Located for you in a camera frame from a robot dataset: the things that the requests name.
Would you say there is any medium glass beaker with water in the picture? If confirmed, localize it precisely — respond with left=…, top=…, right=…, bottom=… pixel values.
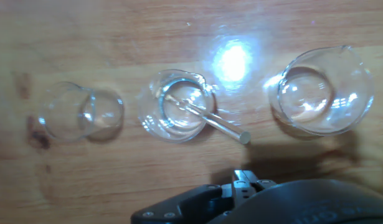
left=137, top=68, right=217, bottom=144

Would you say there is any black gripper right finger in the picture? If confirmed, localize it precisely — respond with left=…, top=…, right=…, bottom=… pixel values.
left=244, top=169, right=277, bottom=194

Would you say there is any clear glass stirring rod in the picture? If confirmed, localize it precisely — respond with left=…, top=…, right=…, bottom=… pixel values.
left=164, top=93, right=252, bottom=145

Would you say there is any large glass beaker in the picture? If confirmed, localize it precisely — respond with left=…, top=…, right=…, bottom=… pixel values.
left=267, top=45, right=375, bottom=137

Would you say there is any small empty glass beaker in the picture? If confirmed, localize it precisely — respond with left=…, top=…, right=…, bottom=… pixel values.
left=38, top=81, right=125, bottom=144

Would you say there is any glossy wooden board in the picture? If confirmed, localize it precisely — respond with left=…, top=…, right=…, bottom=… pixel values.
left=0, top=0, right=383, bottom=224

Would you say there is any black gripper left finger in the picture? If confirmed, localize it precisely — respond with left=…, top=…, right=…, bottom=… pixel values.
left=231, top=169, right=253, bottom=206

